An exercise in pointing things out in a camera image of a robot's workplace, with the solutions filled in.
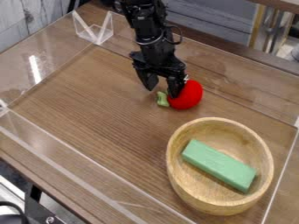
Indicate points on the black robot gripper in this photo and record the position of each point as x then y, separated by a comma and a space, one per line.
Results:
154, 61

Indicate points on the red plush fruit green stem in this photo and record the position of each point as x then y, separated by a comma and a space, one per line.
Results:
188, 99

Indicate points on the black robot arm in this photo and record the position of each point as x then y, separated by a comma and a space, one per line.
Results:
146, 16

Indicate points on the green rectangular block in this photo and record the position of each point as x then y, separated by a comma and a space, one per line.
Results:
219, 165

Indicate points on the round wooden bowl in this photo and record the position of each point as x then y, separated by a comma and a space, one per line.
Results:
202, 191

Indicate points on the clear acrylic corner bracket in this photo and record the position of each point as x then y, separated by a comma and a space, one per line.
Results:
94, 33

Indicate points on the gold metal chair frame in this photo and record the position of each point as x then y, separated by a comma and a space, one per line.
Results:
270, 29

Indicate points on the clear acrylic tray wall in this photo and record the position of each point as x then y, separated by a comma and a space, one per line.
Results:
87, 188

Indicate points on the black table clamp mount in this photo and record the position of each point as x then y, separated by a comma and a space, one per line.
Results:
34, 214

